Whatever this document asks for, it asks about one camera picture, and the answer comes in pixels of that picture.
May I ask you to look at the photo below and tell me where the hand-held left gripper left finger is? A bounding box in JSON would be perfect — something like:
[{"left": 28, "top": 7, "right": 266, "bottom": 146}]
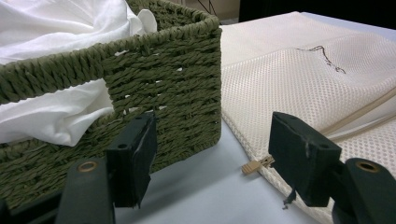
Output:
[{"left": 106, "top": 111, "right": 159, "bottom": 209}]

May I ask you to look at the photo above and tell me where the white cloth garment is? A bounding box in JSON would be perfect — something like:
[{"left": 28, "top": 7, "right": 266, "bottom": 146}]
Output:
[{"left": 0, "top": 0, "right": 159, "bottom": 147}]

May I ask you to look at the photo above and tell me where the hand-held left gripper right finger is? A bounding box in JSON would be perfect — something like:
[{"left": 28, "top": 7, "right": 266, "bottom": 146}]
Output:
[{"left": 268, "top": 111, "right": 343, "bottom": 208}]

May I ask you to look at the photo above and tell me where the cream mesh laundry bag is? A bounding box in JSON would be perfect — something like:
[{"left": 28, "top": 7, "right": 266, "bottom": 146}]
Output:
[{"left": 219, "top": 11, "right": 396, "bottom": 224}]

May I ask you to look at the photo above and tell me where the green woven basket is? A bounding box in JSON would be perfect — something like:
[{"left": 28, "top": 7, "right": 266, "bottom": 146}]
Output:
[{"left": 0, "top": 0, "right": 223, "bottom": 213}]

